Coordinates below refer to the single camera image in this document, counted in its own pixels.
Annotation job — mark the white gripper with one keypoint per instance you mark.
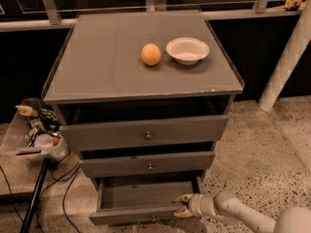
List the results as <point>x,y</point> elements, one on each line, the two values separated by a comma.
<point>196,205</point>

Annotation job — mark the grey bottom drawer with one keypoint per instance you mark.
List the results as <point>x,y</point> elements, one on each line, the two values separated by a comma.
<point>143,198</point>

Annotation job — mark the grey drawer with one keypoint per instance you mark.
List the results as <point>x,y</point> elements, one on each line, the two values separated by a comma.
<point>143,198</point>
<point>144,133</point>
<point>147,164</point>

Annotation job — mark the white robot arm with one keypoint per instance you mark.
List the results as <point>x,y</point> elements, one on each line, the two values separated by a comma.
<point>228,209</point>

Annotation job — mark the grey middle drawer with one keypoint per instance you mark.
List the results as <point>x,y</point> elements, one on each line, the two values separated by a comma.
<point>147,164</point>

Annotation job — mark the grey top drawer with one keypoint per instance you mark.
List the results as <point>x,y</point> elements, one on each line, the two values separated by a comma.
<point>144,133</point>

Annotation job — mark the grey drawer cabinet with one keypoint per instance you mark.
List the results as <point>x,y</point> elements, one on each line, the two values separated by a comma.
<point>101,77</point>

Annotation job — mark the black tripod leg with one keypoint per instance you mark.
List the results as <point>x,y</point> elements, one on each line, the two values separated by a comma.
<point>35,197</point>

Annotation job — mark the white paper bowl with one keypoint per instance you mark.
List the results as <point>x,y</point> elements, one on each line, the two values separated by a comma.
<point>187,51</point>

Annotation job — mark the orange fruit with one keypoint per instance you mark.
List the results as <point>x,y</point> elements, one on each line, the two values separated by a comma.
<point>151,54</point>

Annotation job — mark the white cup in bin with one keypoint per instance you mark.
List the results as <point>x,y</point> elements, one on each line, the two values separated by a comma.
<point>43,141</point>

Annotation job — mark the green snack bag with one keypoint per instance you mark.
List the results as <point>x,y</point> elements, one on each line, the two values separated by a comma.
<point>49,117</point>

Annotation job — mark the white diagonal pole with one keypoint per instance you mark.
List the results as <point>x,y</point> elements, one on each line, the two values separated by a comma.
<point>293,51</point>

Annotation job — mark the metal window rail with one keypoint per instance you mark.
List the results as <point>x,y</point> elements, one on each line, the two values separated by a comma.
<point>26,25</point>

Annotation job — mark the yellow clamp on rail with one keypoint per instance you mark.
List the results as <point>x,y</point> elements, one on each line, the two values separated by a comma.
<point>293,5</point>

